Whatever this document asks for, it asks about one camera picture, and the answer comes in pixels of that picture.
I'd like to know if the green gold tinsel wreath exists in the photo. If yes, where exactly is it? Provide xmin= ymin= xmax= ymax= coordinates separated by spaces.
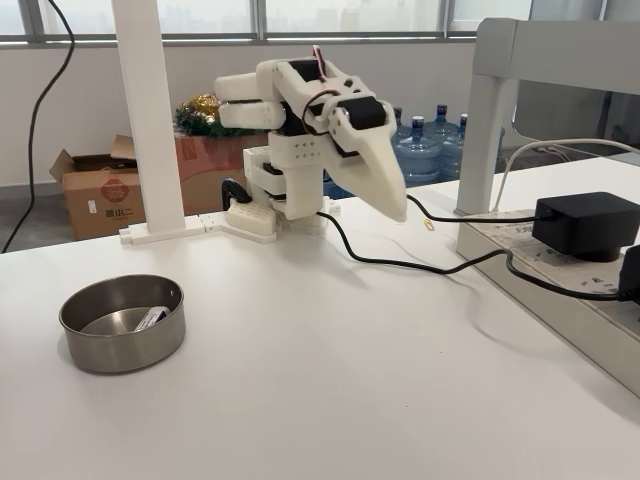
xmin=173 ymin=93 xmax=251 ymax=141

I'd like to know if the red servo cable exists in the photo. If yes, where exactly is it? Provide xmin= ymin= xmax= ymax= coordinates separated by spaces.
xmin=302 ymin=44 xmax=346 ymax=139

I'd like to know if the black adapter cable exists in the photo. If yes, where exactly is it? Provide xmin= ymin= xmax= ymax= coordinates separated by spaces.
xmin=405 ymin=193 xmax=544 ymax=223

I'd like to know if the white power strip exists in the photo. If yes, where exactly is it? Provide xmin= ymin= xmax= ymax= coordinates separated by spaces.
xmin=457 ymin=207 xmax=640 ymax=397

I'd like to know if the round metal bowl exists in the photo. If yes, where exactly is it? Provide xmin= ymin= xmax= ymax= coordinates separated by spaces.
xmin=58 ymin=273 xmax=187 ymax=375

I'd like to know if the black hanging cable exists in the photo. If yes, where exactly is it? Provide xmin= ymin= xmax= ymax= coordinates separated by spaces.
xmin=0 ymin=0 xmax=77 ymax=254

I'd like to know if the white desk shelf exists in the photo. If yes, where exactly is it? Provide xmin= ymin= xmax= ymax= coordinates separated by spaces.
xmin=455 ymin=17 xmax=640 ymax=217

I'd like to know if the white camera stand post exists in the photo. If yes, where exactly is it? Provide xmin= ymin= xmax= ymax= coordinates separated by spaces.
xmin=110 ymin=0 xmax=224 ymax=246

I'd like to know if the red cardboard box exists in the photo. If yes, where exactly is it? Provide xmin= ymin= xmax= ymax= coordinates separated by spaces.
xmin=174 ymin=130 xmax=274 ymax=216

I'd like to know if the black power cable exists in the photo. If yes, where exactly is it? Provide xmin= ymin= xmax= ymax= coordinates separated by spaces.
xmin=317 ymin=209 xmax=626 ymax=303

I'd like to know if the open brown cardboard box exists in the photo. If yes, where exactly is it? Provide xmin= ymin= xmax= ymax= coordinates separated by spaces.
xmin=48 ymin=133 xmax=149 ymax=241

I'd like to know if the white charging cable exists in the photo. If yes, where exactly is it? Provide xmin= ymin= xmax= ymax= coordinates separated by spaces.
xmin=492 ymin=138 xmax=640 ymax=212

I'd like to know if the small white and blue box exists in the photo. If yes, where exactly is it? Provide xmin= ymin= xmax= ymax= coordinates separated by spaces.
xmin=134 ymin=307 xmax=172 ymax=334

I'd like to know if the black power adapter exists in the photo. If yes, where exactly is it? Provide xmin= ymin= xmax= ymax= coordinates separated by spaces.
xmin=530 ymin=191 xmax=636 ymax=264

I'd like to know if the black table clamp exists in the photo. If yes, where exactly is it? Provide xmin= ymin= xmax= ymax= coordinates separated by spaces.
xmin=221 ymin=177 xmax=252 ymax=212

